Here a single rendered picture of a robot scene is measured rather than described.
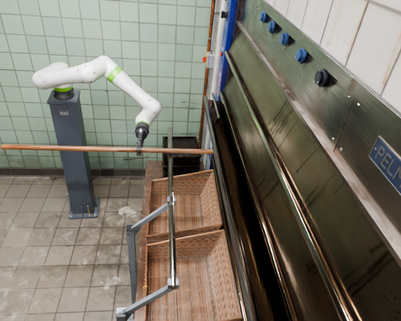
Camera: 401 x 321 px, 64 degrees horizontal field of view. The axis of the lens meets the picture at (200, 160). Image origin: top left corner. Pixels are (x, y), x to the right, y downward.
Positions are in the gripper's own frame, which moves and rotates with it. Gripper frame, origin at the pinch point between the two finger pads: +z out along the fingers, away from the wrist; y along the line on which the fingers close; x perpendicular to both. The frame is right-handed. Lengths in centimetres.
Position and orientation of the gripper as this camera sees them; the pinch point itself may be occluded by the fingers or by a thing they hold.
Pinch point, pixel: (139, 149)
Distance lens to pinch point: 201.5
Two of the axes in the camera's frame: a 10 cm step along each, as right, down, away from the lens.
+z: 0.7, 6.0, -8.0
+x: -9.9, -0.3, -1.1
